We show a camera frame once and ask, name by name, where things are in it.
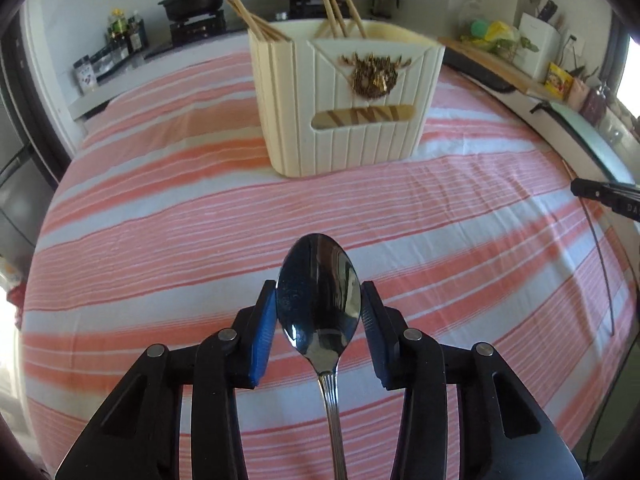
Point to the glass-topped black board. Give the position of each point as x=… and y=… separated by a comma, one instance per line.
x=585, y=140

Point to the pink cup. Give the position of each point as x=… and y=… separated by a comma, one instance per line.
x=577, y=95

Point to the pink striped tablecloth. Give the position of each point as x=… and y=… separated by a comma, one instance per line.
x=175, y=220

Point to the black gas stove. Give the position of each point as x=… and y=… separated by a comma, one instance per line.
x=200, y=32

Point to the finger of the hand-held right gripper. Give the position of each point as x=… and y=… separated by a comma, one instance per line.
x=607, y=195

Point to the red cloth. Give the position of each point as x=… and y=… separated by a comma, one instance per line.
x=16, y=305

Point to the cream ribbed utensil holder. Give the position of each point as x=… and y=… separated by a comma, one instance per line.
x=345, y=135

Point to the yellow snack packet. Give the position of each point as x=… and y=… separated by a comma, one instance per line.
x=558, y=81

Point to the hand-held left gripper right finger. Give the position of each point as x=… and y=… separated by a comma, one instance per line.
x=377, y=335

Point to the plastic bag of vegetables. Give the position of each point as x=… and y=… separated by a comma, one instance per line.
x=492, y=35

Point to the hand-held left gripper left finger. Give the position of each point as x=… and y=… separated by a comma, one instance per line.
x=262, y=332

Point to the wooden cutting board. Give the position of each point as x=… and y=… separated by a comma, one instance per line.
x=500, y=70

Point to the black-lidded jar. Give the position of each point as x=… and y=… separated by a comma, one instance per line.
x=85, y=76

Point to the steel spoon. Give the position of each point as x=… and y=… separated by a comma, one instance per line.
x=320, y=300

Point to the glass french press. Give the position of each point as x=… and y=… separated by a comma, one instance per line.
x=385, y=2

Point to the dark sauce bottle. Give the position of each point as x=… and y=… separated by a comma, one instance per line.
x=136, y=32

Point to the white knife block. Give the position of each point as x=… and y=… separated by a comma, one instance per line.
x=537, y=45

